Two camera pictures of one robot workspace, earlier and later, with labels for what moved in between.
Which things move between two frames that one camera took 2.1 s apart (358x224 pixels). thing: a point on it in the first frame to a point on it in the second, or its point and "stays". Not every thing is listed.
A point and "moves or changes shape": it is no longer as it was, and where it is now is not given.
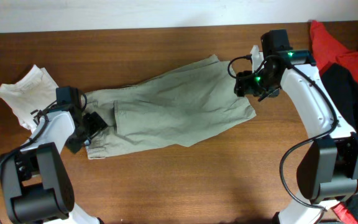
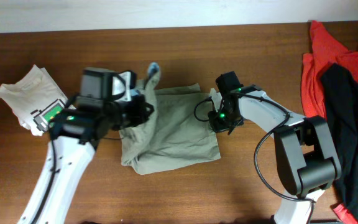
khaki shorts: (165, 111) moves or changes shape
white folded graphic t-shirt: (33, 92) stays
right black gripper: (245, 86) to (217, 123)
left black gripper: (92, 123) to (138, 109)
